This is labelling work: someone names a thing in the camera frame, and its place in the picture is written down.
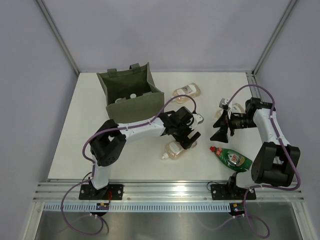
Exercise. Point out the amber soap bottle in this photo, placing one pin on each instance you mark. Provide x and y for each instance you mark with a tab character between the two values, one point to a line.
236	108
191	90
173	150

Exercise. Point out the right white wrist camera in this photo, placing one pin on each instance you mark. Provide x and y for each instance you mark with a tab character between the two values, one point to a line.
225	105

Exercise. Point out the aluminium frame post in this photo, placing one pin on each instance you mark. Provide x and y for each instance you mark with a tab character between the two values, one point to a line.
276	32
44	10

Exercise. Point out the white slotted cable duct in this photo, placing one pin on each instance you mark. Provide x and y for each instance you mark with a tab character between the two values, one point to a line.
140	207

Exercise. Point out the olive green canvas bag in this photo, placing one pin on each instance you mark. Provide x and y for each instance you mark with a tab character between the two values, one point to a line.
137	80

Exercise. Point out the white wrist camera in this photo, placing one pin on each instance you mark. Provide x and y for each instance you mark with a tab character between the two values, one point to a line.
197	119
225	105

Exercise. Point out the grey Murrayle bottle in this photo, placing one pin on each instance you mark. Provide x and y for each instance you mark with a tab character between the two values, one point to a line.
119	100

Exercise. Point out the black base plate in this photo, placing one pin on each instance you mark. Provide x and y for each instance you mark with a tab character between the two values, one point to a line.
109	192
223	192

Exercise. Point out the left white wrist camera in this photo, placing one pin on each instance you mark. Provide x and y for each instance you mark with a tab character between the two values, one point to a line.
197	119

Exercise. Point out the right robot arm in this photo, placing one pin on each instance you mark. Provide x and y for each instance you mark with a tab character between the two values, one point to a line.
275	161

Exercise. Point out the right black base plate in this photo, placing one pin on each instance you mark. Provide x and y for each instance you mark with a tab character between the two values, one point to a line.
223	192

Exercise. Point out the green Fairy dish soap bottle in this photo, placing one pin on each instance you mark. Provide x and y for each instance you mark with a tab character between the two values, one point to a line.
232	159

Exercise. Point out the right aluminium frame post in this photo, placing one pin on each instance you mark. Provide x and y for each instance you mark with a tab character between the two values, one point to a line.
276	32

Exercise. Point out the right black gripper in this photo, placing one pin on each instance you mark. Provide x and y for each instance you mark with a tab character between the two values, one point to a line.
221	135

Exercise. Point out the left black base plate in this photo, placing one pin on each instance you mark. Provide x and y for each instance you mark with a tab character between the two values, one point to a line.
109	192

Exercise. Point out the white square lotion bottle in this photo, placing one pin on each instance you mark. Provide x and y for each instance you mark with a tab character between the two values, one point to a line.
133	95

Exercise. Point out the left aluminium frame post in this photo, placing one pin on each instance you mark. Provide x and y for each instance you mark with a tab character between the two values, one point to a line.
44	10

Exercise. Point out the aluminium mounting rail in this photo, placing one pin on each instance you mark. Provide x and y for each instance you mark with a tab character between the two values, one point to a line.
163	192

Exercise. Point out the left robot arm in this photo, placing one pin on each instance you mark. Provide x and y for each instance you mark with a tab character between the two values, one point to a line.
108	142

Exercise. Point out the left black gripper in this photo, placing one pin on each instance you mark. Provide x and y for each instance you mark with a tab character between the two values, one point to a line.
187	143

